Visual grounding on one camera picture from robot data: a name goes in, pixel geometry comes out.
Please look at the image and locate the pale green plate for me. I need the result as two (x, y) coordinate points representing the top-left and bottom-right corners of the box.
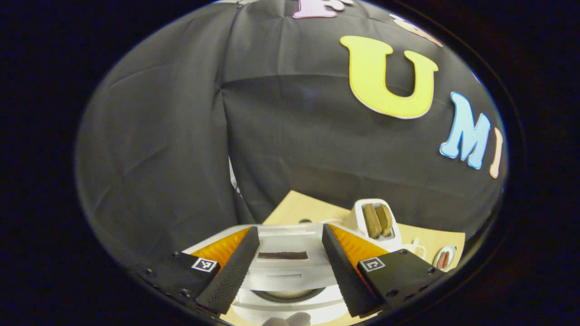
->
(433, 244), (457, 272)

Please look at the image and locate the white divided bean dish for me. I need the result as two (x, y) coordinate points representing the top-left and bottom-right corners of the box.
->
(403, 239), (427, 259)

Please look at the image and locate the black backdrop cloth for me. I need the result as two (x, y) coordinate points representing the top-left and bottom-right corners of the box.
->
(75, 0), (508, 268)

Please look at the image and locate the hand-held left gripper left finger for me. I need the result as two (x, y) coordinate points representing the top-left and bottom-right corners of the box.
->
(143, 226), (260, 315)

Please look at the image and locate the brown bread slice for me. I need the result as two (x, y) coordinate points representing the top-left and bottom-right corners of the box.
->
(377, 204), (394, 237)
(362, 204), (382, 239)

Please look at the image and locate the white rice cooker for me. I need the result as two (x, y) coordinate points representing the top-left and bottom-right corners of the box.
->
(181, 222), (363, 324)

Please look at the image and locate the white toaster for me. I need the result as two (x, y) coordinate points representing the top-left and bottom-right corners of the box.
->
(343, 198), (403, 252)

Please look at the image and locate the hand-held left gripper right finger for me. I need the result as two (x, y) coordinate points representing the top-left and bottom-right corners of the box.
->
(322, 223), (447, 317)

